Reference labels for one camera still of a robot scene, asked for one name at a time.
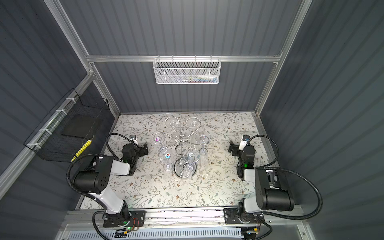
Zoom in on clear champagne flute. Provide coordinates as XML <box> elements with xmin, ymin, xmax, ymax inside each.
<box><xmin>165</xmin><ymin>116</ymin><xmax>180</xmax><ymax>132</ymax></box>
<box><xmin>186</xmin><ymin>117</ymin><xmax>201</xmax><ymax>131</ymax></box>

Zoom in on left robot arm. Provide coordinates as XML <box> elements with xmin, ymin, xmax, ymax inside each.
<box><xmin>72</xmin><ymin>144</ymin><xmax>149</xmax><ymax>231</ymax></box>

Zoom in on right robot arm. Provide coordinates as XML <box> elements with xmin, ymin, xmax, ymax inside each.
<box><xmin>228</xmin><ymin>141</ymin><xmax>295</xmax><ymax>223</ymax></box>

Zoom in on chrome wine glass rack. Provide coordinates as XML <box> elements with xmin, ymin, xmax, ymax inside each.
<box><xmin>166</xmin><ymin>118</ymin><xmax>208</xmax><ymax>179</ymax></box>

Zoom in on hanging glass pink sticker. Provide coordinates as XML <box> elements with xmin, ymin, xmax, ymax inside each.
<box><xmin>151</xmin><ymin>132</ymin><xmax>166</xmax><ymax>146</ymax></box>

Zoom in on hanging glass front left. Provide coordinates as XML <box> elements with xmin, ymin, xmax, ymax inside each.
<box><xmin>158</xmin><ymin>146</ymin><xmax>177</xmax><ymax>172</ymax></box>

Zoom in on hanging glass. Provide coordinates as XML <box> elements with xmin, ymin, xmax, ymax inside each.
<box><xmin>158</xmin><ymin>146</ymin><xmax>177</xmax><ymax>172</ymax></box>
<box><xmin>195</xmin><ymin>131</ymin><xmax>211</xmax><ymax>155</ymax></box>
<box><xmin>181</xmin><ymin>150</ymin><xmax>200</xmax><ymax>178</ymax></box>

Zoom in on hanging glass right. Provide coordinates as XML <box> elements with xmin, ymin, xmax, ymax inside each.
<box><xmin>195</xmin><ymin>131</ymin><xmax>211</xmax><ymax>155</ymax></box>

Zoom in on floral table mat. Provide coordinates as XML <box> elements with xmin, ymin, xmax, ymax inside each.
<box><xmin>109</xmin><ymin>113</ymin><xmax>270</xmax><ymax>209</ymax></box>

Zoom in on hanging glass front centre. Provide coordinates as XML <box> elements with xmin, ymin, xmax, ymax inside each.
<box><xmin>181</xmin><ymin>150</ymin><xmax>200</xmax><ymax>178</ymax></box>

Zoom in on black pad in basket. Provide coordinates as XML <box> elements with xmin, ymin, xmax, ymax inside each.
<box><xmin>61</xmin><ymin>114</ymin><xmax>102</xmax><ymax>139</ymax></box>

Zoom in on items in white basket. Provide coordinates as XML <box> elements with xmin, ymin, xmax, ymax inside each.
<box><xmin>175</xmin><ymin>74</ymin><xmax>220</xmax><ymax>84</ymax></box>

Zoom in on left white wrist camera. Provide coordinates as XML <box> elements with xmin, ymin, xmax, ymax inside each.
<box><xmin>129</xmin><ymin>135</ymin><xmax>138</xmax><ymax>145</ymax></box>

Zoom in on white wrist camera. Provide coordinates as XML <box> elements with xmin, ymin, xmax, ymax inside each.
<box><xmin>239</xmin><ymin>135</ymin><xmax>250</xmax><ymax>151</ymax></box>
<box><xmin>129</xmin><ymin>135</ymin><xmax>138</xmax><ymax>145</ymax></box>

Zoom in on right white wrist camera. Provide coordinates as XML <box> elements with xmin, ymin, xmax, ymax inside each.
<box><xmin>239</xmin><ymin>135</ymin><xmax>250</xmax><ymax>151</ymax></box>

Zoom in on right black corrugated cable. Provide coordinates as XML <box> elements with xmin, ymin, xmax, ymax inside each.
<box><xmin>248</xmin><ymin>134</ymin><xmax>324</xmax><ymax>221</ymax></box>

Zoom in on black wire mesh basket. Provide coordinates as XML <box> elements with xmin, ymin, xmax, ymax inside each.
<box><xmin>24</xmin><ymin>89</ymin><xmax>110</xmax><ymax>163</ymax></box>

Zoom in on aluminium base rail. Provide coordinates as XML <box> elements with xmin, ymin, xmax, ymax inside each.
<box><xmin>59</xmin><ymin>205</ymin><xmax>307</xmax><ymax>232</ymax></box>

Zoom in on white wire mesh basket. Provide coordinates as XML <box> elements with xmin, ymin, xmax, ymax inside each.
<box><xmin>153</xmin><ymin>59</ymin><xmax>222</xmax><ymax>85</ymax></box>

